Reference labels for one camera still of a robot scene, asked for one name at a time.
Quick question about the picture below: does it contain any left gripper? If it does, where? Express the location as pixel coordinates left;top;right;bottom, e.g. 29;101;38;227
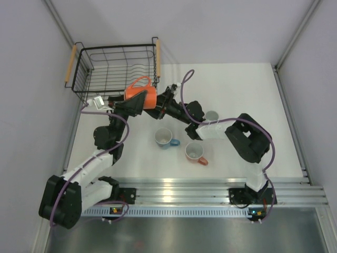
107;87;146;142

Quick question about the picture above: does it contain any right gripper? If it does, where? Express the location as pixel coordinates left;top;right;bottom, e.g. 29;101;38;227
142;90;192;125

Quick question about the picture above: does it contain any orange mug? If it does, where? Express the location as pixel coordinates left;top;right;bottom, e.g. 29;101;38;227
124;76;157;110

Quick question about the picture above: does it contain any salmon dotted mug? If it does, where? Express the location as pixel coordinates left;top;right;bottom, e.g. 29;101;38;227
185;142;209;166

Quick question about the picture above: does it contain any pink printed mug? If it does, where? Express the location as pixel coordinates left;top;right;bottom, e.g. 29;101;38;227
205;111;219;122

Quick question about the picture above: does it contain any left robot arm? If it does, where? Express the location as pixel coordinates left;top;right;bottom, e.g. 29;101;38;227
38;91;147;229

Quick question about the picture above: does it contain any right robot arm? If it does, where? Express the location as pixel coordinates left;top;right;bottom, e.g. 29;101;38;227
144;84;275;203

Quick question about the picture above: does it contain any blue mug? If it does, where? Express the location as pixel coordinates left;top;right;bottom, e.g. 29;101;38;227
154;128;180;150

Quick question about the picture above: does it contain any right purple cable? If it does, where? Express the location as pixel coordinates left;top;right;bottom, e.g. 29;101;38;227
180;69;277;223

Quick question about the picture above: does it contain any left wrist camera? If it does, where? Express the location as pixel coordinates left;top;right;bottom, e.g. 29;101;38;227
87;95;111;111

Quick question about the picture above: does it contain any black wire dish rack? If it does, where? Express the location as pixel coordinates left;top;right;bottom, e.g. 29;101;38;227
66;37;160;103

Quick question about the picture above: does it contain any right wooden rack handle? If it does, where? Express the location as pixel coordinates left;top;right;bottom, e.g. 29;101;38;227
156;39;161;78

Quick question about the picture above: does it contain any wooden rack handle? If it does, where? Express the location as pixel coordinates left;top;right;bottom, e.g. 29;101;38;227
64;44;77;86
156;39;161;78

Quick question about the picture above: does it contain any left wooden rack handle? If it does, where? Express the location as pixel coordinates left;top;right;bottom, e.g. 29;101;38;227
64;44;77;86

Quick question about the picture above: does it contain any aluminium mounting rail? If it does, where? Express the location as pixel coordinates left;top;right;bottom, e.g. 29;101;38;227
117;177;328;207

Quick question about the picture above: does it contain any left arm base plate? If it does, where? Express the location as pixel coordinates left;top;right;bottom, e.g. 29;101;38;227
98;188;136;205

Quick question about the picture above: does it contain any perforated cable duct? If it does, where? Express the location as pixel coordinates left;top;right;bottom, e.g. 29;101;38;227
82;206;252;218

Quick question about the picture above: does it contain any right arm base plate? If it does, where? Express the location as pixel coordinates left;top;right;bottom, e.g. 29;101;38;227
229;188;277;207

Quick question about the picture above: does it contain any left aluminium frame post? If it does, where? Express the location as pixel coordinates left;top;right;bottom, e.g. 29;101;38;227
42;0;75;48

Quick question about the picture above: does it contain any aluminium frame post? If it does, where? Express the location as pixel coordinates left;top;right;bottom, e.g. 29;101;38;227
273;0;323;73
42;0;75;48

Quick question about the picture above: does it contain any right aluminium frame post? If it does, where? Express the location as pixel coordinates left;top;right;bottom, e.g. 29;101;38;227
273;0;323;73

